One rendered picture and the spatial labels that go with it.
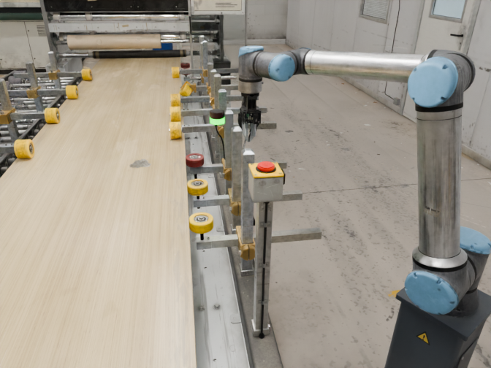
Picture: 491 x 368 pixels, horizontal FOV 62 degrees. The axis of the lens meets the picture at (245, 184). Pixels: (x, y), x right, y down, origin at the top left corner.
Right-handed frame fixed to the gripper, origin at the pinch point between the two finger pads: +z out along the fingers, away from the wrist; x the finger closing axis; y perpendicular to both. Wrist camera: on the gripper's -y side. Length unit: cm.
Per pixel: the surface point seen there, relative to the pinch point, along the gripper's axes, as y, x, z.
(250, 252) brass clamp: 51, -7, 19
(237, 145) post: 23.4, -7.7, -6.7
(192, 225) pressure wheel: 45, -25, 11
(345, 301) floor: -3, 57, 101
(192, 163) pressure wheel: -3.6, -23.6, 12.0
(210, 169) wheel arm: -5.9, -16.1, 16.3
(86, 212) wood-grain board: 32, -60, 11
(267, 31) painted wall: -877, 186, 72
